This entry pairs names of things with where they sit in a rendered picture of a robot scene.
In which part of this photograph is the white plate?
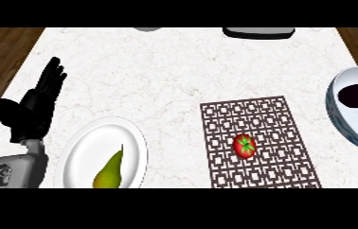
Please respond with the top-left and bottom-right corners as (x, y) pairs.
(52, 116), (150, 189)

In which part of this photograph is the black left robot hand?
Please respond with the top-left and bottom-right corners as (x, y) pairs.
(0, 56), (69, 145)

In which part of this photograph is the brown patterned placemat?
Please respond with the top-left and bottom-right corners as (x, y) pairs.
(199, 96), (323, 189)

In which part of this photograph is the grey rounded object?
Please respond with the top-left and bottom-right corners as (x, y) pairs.
(134, 27), (165, 33)

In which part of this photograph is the green pear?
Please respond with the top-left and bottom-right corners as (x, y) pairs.
(91, 143), (126, 189)

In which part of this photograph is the white and blue bowl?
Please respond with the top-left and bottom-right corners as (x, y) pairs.
(324, 66), (358, 145)

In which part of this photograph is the red tomato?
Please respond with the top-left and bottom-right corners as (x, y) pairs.
(231, 133), (259, 160)

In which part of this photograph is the black and grey appliance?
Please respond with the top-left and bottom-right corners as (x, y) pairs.
(221, 27), (296, 41)

